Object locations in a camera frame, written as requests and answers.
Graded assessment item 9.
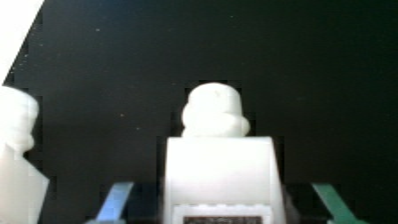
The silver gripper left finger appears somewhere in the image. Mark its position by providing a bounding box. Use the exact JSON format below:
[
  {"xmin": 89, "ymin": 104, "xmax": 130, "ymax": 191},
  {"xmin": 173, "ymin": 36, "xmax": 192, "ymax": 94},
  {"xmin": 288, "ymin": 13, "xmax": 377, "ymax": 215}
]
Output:
[{"xmin": 86, "ymin": 182, "xmax": 136, "ymax": 224}]

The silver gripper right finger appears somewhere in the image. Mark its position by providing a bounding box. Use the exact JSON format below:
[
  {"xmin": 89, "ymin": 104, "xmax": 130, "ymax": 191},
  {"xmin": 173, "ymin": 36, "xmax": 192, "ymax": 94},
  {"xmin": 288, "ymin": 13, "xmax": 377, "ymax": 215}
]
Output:
[{"xmin": 311, "ymin": 183, "xmax": 370, "ymax": 224}]

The white table leg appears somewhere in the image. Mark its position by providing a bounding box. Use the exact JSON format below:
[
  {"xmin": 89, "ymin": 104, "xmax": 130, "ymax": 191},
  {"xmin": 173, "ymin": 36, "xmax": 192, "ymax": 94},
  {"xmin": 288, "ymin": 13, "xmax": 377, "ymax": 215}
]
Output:
[
  {"xmin": 164, "ymin": 83, "xmax": 287, "ymax": 224},
  {"xmin": 0, "ymin": 86, "xmax": 50, "ymax": 224}
]

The white right obstacle block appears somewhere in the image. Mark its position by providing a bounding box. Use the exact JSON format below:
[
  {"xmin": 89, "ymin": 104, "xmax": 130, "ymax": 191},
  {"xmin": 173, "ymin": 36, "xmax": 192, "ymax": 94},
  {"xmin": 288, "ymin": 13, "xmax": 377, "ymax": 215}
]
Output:
[{"xmin": 0, "ymin": 0, "xmax": 45, "ymax": 84}]

